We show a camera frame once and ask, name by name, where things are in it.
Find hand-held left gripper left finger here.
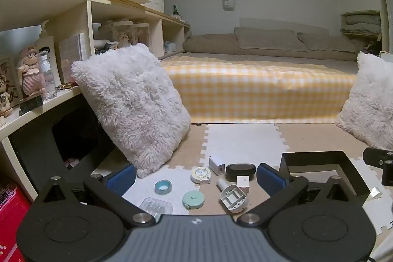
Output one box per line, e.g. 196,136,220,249
37,163,157,227

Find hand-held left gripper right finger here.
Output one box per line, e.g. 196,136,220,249
236,163,359,227

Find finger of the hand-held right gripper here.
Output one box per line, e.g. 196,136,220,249
362,147,393,169

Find small white cube adapter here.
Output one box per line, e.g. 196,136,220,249
236,176,250,192

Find blue tape roll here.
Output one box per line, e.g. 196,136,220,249
154,180,173,195

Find clear plastic case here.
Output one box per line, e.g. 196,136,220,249
140,197,173,216

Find black box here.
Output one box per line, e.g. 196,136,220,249
279,151,372,205

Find white charger block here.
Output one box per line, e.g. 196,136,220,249
209,156,226,176

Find round white tape measure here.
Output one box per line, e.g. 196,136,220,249
190,167,212,185

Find mint green tape measure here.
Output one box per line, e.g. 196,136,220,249
182,190,205,209

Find foam puzzle floor mat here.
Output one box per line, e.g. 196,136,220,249
89,122,393,250

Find white fluffy pillow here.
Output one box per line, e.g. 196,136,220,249
335,51,393,151
71,43,191,178

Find yellow checkered bed cover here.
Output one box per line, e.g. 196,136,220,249
160,55,358,125

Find black storage cube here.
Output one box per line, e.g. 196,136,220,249
9,102,115,189

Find grey bed sheet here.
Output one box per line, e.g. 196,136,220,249
163,51,358,70

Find red box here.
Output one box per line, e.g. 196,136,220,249
0,175,33,262

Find small black digital clock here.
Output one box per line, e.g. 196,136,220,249
19,95,44,116

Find beige bed pillow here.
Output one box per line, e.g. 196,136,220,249
234,27,308,52
297,32,358,53

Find clear plastic bottle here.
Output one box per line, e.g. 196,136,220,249
38,50,59,102

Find white checkered notebook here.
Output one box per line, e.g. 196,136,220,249
58,32,88,84

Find wooden shelf with folded bedding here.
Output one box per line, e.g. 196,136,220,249
339,10,383,42

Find pink owl plush figure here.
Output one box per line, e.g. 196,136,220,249
17,45,46,97

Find clear doll display case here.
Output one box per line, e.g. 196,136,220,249
106,21,136,49
132,23,150,46

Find framed owl picture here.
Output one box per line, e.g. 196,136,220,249
0,56,24,120

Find white pump lotion bottle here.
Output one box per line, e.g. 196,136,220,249
34,19,62,93

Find white storage box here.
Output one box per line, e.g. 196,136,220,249
143,0,165,15

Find wooden shelf unit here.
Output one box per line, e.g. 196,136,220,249
0,0,192,210

